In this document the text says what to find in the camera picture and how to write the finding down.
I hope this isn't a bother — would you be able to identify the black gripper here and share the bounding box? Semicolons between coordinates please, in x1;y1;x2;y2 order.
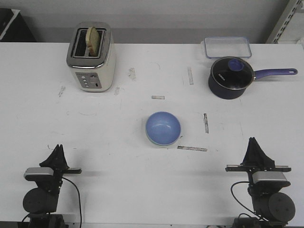
35;144;82;194
225;137;291;197

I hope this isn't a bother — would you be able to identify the light green bowl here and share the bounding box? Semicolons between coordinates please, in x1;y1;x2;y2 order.
146;134;178;146

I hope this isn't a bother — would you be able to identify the blue bowl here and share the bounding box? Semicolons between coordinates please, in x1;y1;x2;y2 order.
145;112;181;139

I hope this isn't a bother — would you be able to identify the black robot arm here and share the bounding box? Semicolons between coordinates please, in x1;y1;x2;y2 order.
23;144;82;228
225;137;295;228

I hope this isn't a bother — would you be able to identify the dark blue saucepan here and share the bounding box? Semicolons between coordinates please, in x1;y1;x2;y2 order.
208;57;298;100

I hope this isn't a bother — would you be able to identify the glass lid with blue knob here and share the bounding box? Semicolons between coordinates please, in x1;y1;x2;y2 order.
211;57;254;90

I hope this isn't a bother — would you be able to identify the cream two-slot toaster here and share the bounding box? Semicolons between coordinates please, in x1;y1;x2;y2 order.
66;21;116;92

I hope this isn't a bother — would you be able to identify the clear container with blue rim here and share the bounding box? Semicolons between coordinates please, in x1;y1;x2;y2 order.
201;37;252;59

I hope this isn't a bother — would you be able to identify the slice of toast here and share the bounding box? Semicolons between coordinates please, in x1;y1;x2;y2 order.
85;27;100;57

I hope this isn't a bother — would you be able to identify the black box in corner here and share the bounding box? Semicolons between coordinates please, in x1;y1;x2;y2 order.
0;8;36;42

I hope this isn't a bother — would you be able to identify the white slotted shelf upright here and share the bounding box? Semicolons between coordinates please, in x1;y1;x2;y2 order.
265;0;304;44

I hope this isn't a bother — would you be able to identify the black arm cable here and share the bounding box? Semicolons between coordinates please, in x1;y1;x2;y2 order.
230;181;269;223
61;177;83;225

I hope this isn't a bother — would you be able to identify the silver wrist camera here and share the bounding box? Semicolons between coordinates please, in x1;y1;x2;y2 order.
252;171;287;184
24;167;54;182

